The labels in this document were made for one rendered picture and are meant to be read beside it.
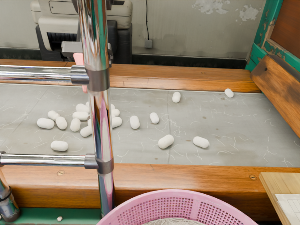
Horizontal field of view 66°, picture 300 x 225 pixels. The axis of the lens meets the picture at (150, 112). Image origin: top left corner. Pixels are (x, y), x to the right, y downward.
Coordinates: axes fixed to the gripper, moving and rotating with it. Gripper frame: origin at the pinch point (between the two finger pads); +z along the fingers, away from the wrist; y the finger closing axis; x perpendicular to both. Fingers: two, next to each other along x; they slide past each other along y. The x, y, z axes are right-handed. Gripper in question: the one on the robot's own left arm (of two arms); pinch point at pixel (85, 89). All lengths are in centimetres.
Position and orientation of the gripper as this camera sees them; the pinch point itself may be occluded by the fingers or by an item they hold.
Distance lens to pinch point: 51.0
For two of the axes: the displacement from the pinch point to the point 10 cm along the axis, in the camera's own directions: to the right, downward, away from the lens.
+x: -0.5, 2.4, 9.7
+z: -0.2, 9.7, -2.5
